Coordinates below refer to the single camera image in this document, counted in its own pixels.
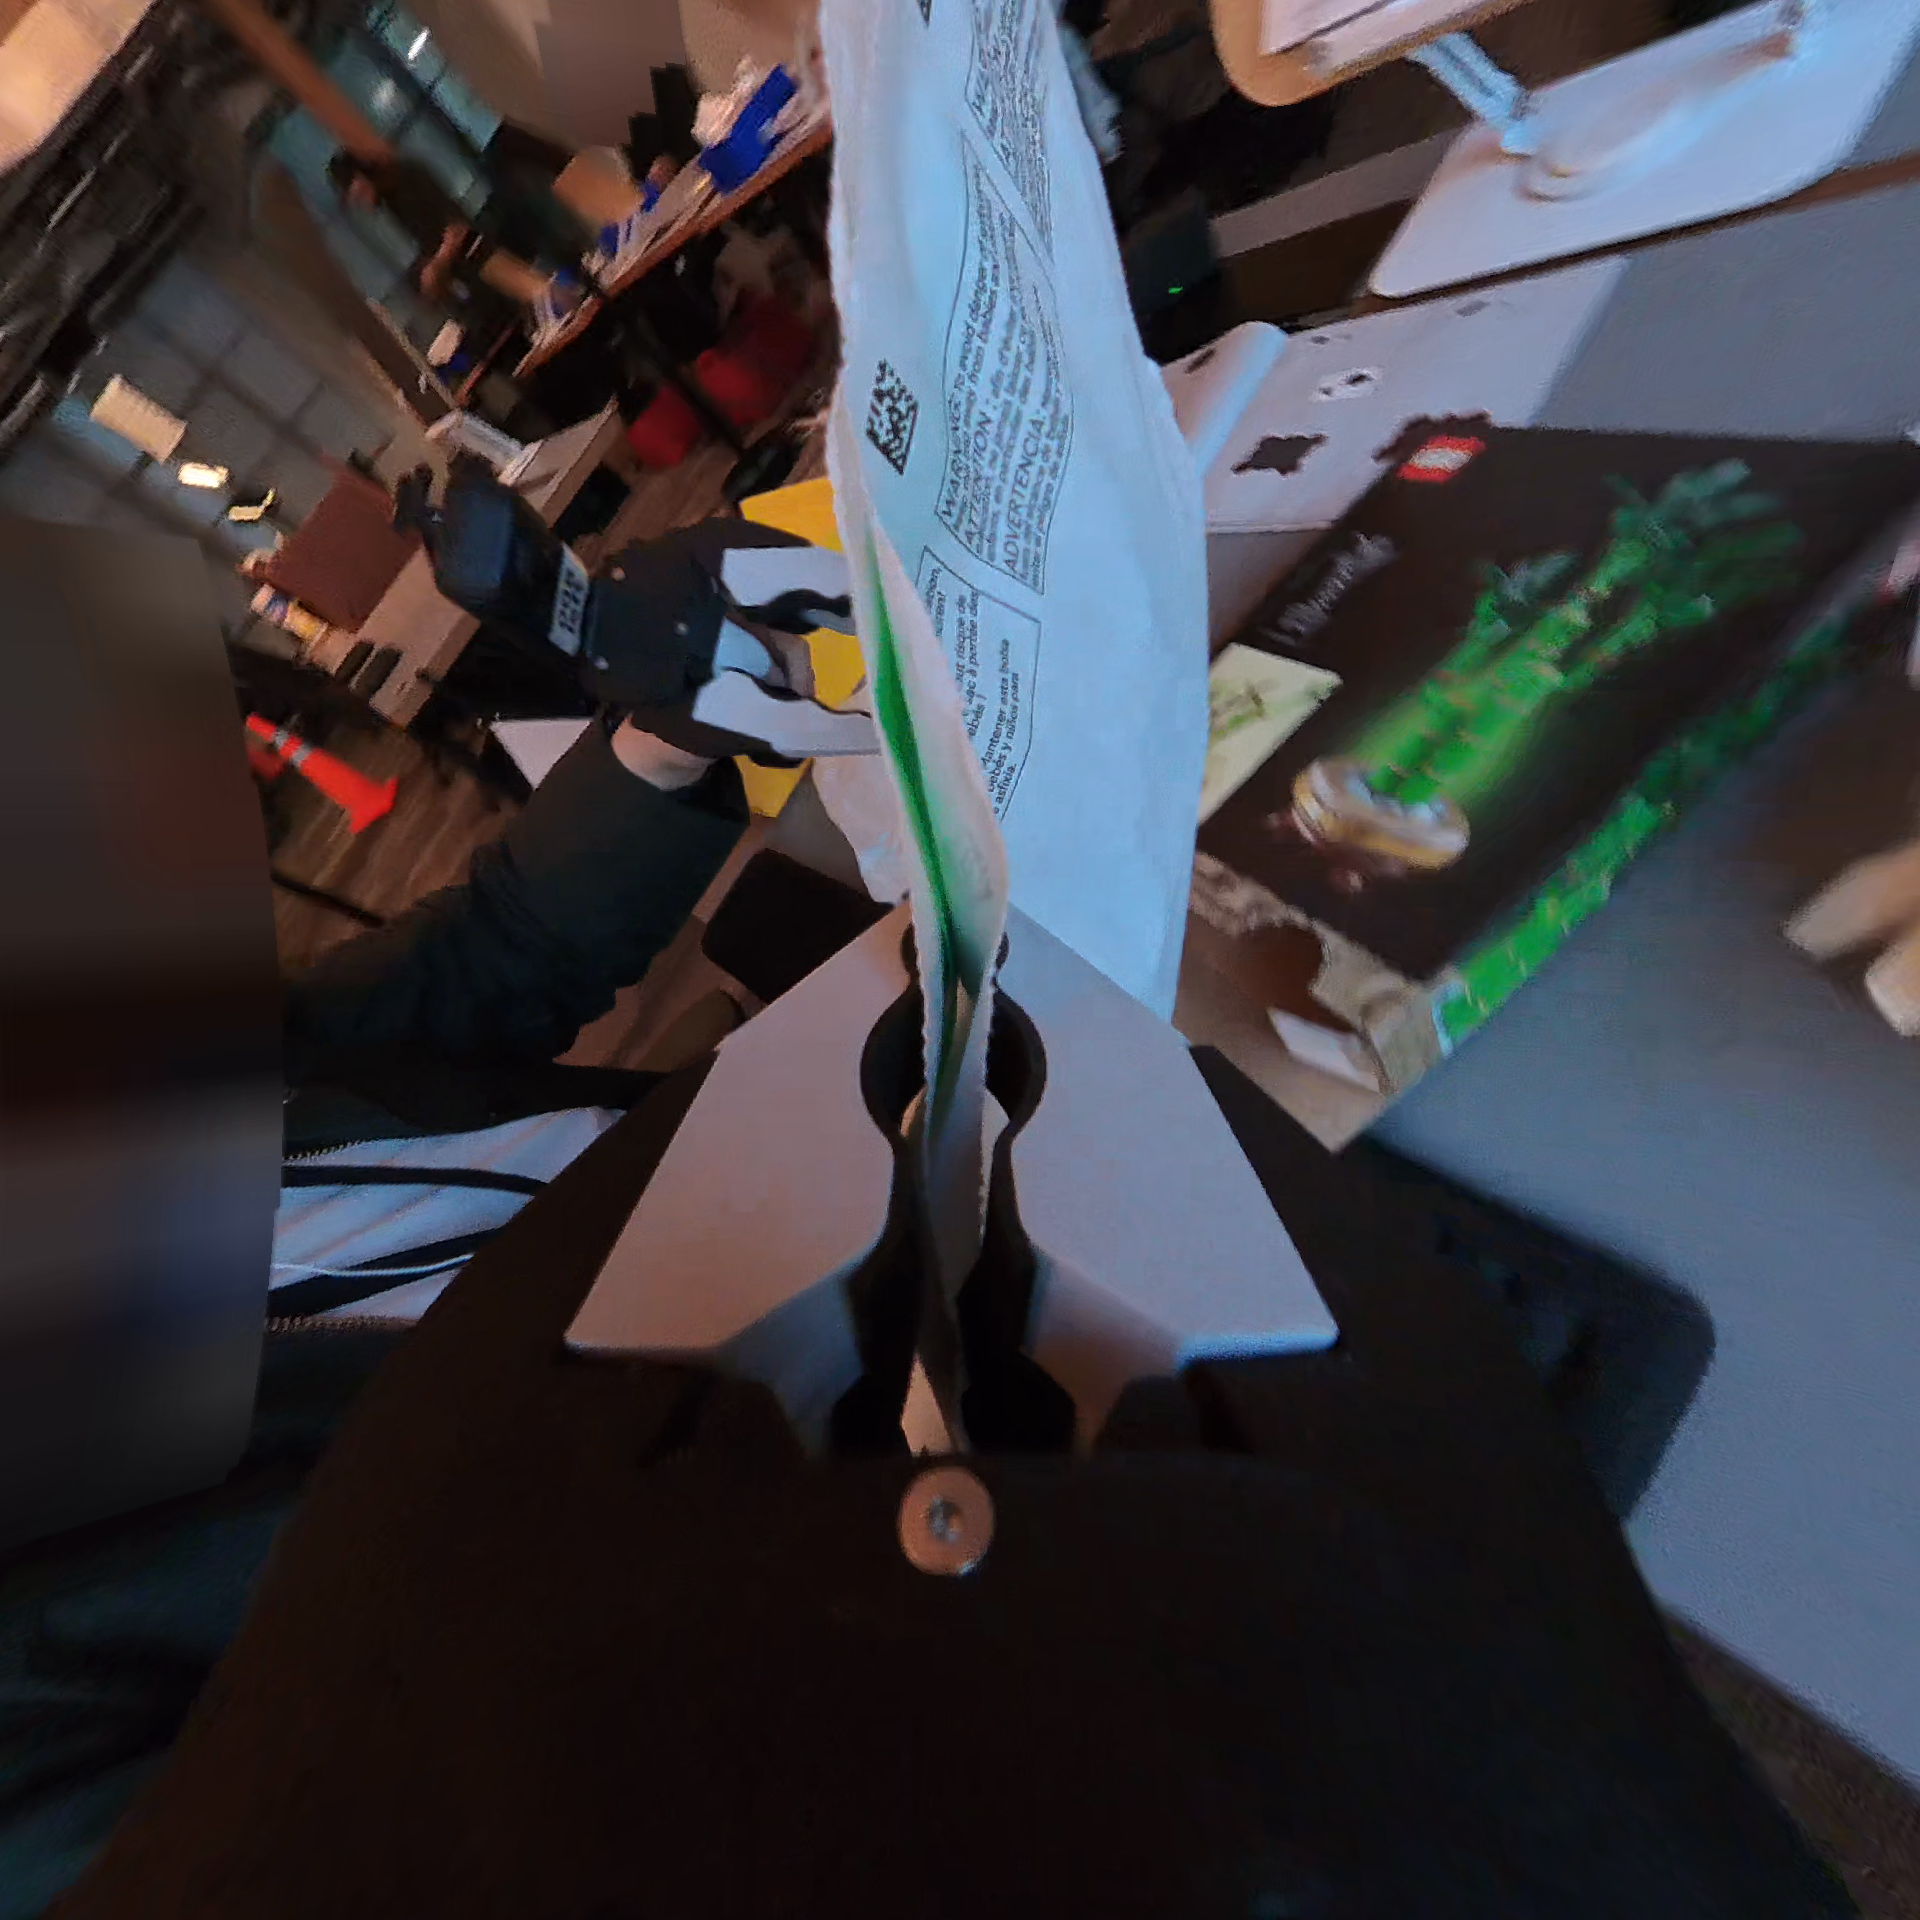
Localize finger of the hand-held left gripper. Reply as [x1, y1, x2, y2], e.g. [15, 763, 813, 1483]
[690, 664, 883, 759]
[721, 544, 859, 633]

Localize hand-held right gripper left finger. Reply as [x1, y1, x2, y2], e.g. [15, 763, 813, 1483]
[565, 901, 922, 1456]

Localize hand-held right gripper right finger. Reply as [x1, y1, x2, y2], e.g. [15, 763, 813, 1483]
[967, 919, 1339, 1456]

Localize large white paper bag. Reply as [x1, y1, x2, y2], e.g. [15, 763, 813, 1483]
[817, 0, 1213, 1456]

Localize instruction booklet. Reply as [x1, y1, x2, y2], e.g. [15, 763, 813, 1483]
[1162, 257, 1630, 535]

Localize person's left hand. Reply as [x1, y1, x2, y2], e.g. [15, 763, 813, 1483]
[609, 719, 725, 794]

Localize person's light grey clothing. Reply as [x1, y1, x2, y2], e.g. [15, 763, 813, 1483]
[270, 1106, 625, 1325]

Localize long wooden table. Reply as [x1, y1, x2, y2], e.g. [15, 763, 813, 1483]
[509, 119, 835, 380]

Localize orange floor tape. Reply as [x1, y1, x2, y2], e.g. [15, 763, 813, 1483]
[245, 711, 402, 837]

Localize blue bin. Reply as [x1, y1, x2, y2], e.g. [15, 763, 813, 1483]
[697, 67, 801, 193]

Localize black box with green lights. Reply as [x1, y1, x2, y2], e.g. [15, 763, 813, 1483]
[1131, 195, 1250, 361]

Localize black toy set box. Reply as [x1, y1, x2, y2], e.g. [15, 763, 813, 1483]
[1178, 428, 1920, 1149]

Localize white paper packet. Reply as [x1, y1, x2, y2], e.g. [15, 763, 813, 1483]
[1786, 840, 1920, 1040]

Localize white document stand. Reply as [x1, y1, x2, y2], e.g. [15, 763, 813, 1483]
[1206, 0, 1920, 303]

